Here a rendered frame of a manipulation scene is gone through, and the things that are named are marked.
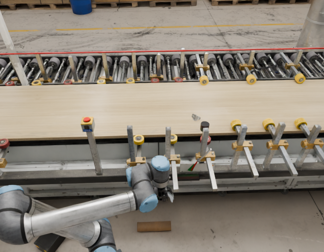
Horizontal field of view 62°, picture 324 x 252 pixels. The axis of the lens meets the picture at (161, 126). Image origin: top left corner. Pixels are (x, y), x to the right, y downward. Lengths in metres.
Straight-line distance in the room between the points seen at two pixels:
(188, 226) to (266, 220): 0.73
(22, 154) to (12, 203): 1.19
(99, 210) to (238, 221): 1.75
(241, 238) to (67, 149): 1.67
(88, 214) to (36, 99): 1.62
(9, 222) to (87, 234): 0.50
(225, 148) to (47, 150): 1.43
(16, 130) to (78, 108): 0.49
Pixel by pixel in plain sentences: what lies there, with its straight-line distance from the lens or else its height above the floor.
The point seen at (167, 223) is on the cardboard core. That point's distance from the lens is 2.53.
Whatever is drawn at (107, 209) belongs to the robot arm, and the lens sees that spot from 1.20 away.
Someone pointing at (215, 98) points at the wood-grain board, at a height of 0.90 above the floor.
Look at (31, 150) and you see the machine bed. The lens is 2.37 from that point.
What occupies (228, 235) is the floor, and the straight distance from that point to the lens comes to 2.64.
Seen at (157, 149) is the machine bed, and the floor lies 0.72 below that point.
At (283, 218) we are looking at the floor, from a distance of 2.87.
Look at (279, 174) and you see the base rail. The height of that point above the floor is 0.65.
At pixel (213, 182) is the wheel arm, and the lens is 1.83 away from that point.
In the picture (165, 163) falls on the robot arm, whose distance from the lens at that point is 1.32.
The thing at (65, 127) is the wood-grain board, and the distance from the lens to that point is 2.23.
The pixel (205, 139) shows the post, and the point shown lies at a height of 1.04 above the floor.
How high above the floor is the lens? 2.31
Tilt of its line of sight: 42 degrees down
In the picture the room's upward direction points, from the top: straight up
